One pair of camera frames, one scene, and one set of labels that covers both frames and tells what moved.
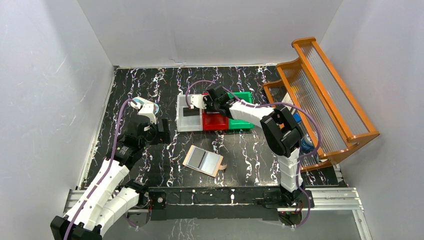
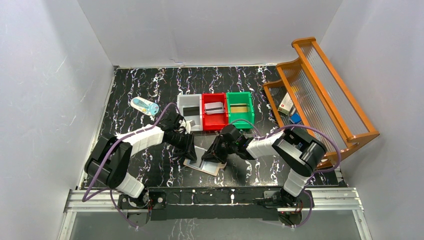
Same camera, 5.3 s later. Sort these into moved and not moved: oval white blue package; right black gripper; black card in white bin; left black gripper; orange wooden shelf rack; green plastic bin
Moved: right black gripper; left black gripper
Not moved: orange wooden shelf rack; green plastic bin; oval white blue package; black card in white bin
